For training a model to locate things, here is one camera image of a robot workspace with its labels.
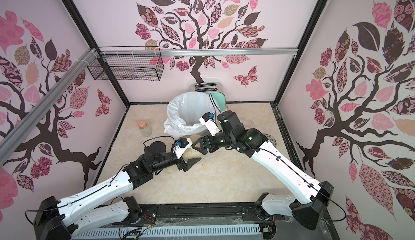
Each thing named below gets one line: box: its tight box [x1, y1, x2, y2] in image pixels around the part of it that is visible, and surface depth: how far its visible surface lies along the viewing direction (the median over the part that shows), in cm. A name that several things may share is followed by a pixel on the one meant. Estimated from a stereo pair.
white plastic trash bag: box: [163, 91, 221, 135], surface depth 89 cm
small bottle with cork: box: [137, 119, 153, 137], surface depth 100 cm
